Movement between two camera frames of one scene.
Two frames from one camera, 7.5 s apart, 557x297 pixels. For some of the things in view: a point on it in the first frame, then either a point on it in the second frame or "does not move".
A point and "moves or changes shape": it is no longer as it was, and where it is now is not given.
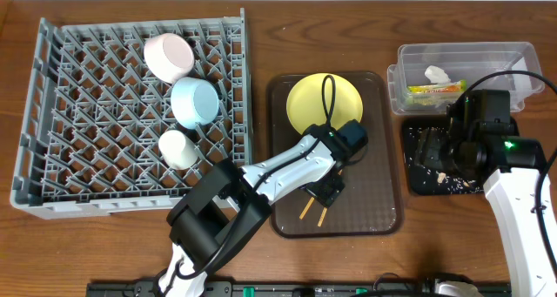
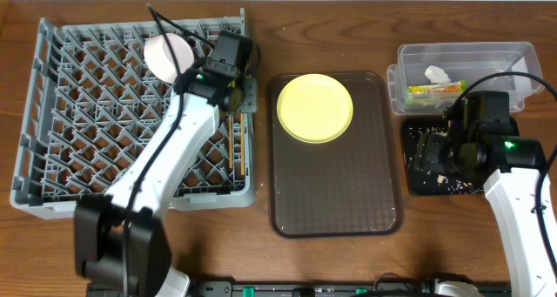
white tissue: [436, 75] does not move
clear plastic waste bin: [428, 77] does not move
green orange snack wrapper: [436, 95] does not move
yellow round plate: [305, 104] moves or changes shape
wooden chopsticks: [307, 206] → [231, 143]
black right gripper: [429, 149] does not move
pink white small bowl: [168, 57] does not move
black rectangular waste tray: [430, 165] does not move
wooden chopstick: [325, 210] → [242, 142]
